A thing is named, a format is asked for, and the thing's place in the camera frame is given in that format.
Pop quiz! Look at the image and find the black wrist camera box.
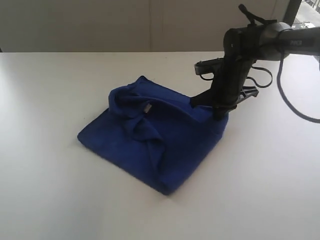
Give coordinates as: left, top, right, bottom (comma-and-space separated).
194, 57, 224, 76

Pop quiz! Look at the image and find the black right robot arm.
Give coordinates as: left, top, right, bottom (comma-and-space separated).
190, 22, 320, 124

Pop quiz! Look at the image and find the black braided cable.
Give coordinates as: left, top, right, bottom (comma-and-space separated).
237, 3, 320, 124

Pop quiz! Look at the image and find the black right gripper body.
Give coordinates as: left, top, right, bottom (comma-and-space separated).
209, 56, 259, 110

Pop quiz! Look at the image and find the blue microfiber towel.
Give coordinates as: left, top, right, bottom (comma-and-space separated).
77, 76, 229, 195

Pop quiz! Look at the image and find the dark window frame post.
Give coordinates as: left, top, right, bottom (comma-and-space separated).
282, 0, 302, 26

